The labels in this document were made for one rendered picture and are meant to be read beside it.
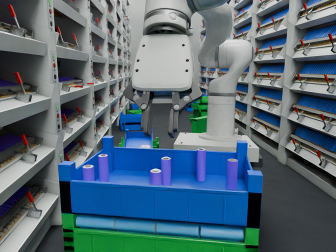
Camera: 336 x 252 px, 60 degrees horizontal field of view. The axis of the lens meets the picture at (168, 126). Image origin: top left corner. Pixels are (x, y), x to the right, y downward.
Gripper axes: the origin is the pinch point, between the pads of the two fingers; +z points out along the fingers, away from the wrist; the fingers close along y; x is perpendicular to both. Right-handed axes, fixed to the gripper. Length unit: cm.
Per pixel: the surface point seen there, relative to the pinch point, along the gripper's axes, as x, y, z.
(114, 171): -16.0, 12.3, 6.8
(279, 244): -72, -34, 26
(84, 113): -116, 69, -34
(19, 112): -27, 46, -9
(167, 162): -4.6, -0.9, 5.7
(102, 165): -5.1, 10.9, 6.8
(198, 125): -199, 4, -49
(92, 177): 0.1, 10.4, 9.3
